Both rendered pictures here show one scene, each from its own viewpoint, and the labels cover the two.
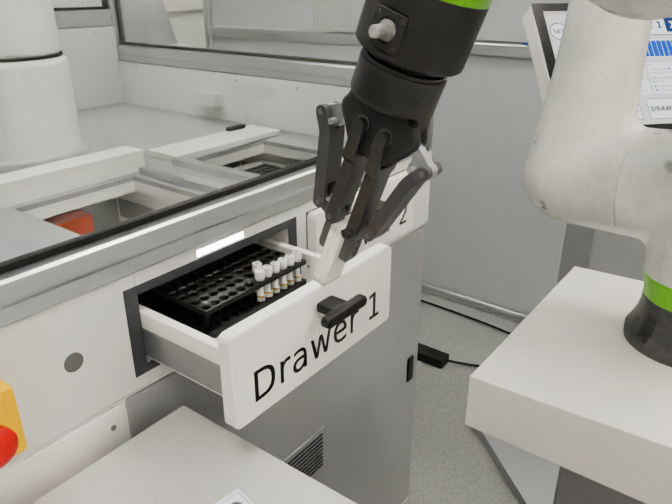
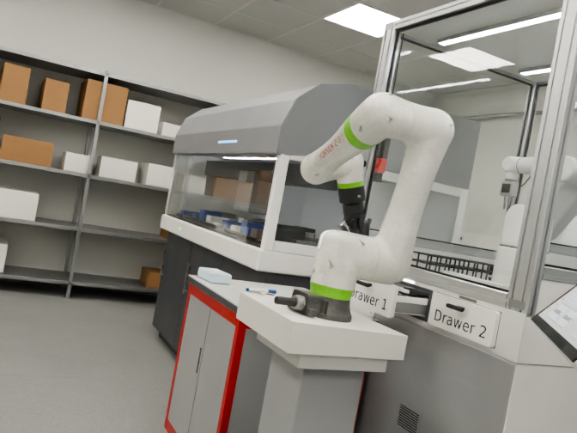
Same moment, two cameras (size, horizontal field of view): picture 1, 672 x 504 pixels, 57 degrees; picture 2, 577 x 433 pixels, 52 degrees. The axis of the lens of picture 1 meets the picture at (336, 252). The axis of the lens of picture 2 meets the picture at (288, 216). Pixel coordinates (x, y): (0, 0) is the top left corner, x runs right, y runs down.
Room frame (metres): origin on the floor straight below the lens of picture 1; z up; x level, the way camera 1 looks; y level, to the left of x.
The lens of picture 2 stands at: (1.27, -2.04, 1.13)
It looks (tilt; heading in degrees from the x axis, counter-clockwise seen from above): 1 degrees down; 117
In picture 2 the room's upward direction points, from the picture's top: 10 degrees clockwise
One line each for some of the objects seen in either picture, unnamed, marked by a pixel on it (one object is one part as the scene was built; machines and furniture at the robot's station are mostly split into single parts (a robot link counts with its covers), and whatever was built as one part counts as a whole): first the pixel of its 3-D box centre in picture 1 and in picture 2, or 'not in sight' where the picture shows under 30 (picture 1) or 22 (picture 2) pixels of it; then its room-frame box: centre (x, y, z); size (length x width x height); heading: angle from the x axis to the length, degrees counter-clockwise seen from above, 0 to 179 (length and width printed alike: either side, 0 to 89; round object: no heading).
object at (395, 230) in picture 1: (366, 221); (462, 318); (0.96, -0.05, 0.87); 0.29 x 0.02 x 0.11; 143
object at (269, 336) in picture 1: (317, 325); (370, 293); (0.62, 0.02, 0.87); 0.29 x 0.02 x 0.11; 143
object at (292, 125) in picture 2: not in sight; (286, 242); (-0.46, 1.46, 0.89); 1.86 x 1.21 x 1.78; 143
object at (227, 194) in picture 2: not in sight; (291, 206); (-0.46, 1.44, 1.13); 1.78 x 1.14 x 0.45; 143
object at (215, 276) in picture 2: not in sight; (214, 275); (-0.09, 0.10, 0.78); 0.15 x 0.10 x 0.04; 148
